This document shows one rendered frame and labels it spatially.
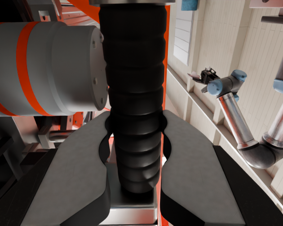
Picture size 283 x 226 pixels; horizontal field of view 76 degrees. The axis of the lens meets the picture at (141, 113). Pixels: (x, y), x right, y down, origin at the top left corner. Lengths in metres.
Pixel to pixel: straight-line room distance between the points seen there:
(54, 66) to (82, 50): 0.04
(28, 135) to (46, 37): 0.20
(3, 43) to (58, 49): 0.06
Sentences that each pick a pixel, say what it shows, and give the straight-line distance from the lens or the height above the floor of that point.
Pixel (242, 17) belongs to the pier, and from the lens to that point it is 5.71.
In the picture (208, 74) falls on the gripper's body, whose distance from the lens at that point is 1.20.
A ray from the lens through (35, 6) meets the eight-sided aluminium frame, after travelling 0.57.
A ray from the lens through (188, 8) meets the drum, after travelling 7.88.
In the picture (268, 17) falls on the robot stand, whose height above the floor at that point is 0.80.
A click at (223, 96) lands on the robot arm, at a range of 0.97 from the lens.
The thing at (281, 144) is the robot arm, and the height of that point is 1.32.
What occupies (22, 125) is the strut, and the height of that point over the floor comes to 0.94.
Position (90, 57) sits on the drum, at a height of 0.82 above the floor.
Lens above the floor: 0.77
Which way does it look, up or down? 30 degrees up
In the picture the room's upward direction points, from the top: 179 degrees clockwise
